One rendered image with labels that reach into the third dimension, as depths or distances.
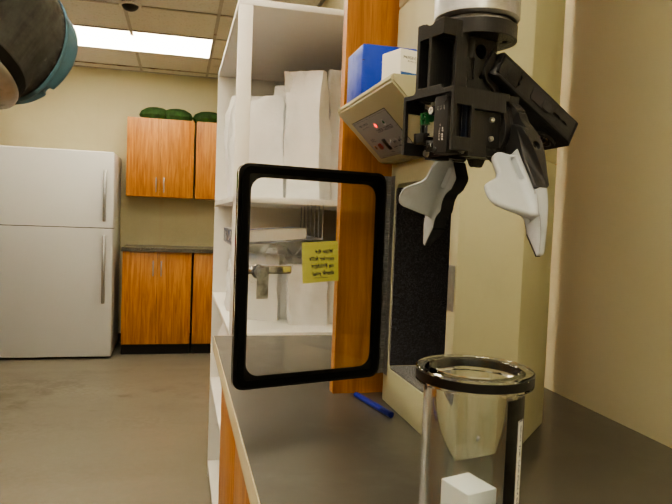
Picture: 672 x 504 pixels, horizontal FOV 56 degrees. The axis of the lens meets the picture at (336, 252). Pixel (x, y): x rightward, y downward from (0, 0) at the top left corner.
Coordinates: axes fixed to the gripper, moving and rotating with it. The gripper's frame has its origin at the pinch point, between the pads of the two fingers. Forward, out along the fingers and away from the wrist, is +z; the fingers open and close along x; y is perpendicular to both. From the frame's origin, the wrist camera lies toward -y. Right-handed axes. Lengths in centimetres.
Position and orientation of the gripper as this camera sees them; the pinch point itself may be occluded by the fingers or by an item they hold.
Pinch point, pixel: (482, 252)
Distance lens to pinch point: 59.7
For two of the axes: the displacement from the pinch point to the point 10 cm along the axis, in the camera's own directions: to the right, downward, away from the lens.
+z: -0.4, 10.0, 0.6
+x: 4.9, 0.7, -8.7
